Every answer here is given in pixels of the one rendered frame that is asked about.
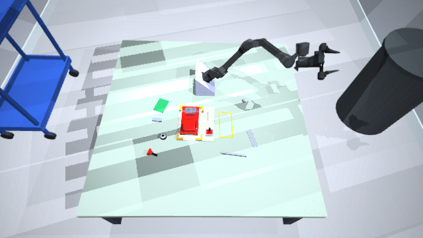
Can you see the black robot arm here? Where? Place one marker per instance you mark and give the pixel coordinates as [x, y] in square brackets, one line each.
[302, 49]

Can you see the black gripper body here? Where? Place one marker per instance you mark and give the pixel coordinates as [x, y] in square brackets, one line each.
[321, 73]

